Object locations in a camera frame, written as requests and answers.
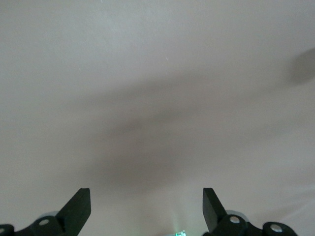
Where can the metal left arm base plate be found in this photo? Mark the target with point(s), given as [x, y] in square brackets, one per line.
[179, 233]

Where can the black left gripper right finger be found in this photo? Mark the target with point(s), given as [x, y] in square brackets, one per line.
[214, 211]

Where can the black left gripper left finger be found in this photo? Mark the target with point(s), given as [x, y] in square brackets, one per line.
[73, 211]

